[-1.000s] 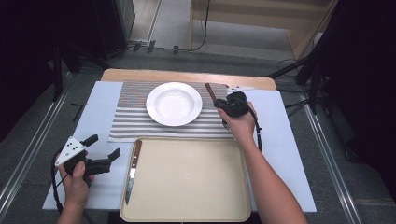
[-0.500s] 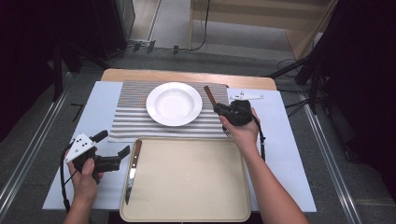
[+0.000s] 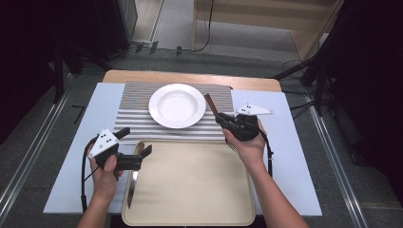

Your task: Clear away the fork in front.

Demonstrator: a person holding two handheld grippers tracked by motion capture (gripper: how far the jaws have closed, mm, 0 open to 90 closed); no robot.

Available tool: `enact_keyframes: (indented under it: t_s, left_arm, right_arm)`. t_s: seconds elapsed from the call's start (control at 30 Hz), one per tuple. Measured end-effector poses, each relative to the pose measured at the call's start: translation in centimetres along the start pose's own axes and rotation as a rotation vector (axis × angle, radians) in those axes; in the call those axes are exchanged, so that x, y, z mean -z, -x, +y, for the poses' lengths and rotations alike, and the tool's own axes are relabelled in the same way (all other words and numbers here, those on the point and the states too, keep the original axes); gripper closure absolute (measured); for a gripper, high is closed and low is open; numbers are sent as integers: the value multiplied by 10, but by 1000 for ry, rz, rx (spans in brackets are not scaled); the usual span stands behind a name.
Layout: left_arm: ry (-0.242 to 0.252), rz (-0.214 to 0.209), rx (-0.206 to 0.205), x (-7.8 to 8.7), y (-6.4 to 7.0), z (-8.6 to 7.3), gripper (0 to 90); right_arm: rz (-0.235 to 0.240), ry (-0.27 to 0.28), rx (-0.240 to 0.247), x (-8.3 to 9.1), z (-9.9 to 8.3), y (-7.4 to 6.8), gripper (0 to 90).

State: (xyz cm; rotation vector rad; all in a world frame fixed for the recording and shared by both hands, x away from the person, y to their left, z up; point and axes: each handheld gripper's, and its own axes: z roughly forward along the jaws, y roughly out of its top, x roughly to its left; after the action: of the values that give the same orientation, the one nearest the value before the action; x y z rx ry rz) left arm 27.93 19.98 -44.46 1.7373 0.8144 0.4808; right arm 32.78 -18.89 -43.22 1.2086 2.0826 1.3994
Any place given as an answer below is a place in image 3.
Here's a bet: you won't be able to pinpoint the hanging black cable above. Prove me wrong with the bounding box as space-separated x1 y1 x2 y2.
191 0 216 54

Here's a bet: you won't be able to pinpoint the metal floor rail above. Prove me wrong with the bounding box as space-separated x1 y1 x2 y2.
304 94 371 228
0 73 74 213

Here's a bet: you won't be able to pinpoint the black metal stand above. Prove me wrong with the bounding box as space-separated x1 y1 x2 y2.
47 40 112 105
271 0 350 119

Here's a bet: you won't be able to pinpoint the striped placemat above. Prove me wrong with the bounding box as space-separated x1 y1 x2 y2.
113 81 236 143

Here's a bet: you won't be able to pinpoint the wooden-handled fork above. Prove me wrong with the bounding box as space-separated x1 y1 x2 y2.
203 92 239 153

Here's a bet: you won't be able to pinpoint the dark curtain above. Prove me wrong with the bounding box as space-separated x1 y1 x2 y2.
324 0 403 205
0 0 98 145

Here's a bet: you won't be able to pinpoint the light wooden shelf unit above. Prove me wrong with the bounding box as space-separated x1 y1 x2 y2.
191 0 346 62

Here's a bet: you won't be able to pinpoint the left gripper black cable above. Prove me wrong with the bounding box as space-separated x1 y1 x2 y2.
80 135 100 214

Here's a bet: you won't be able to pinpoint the black cabinet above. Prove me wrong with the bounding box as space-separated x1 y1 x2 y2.
93 0 139 62

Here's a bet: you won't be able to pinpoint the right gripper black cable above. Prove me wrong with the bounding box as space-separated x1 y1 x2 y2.
258 127 275 179

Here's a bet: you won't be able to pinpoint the beige tray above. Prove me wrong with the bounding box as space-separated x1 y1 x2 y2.
121 139 257 227

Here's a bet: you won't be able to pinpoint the black floor cables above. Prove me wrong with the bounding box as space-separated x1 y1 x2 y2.
280 59 318 121

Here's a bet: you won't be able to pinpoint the person's right hand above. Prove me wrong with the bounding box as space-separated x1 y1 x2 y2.
221 118 268 173

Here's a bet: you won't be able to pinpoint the wooden-handled knife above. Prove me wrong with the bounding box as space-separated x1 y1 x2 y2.
126 141 146 210

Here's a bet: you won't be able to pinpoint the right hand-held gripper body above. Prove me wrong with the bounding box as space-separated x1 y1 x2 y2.
218 104 275 143

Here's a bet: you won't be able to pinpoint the white board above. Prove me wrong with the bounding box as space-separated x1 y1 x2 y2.
42 82 323 218

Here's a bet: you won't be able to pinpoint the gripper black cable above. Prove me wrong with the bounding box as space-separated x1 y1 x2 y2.
80 135 100 214
258 127 275 179

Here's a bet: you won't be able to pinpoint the white plate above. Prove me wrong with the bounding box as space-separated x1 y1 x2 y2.
147 83 207 130

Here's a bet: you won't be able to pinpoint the person's left hand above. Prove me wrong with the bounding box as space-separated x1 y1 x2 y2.
87 143 125 204

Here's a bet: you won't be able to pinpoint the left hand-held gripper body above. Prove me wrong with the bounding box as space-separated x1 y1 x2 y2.
87 128 144 173

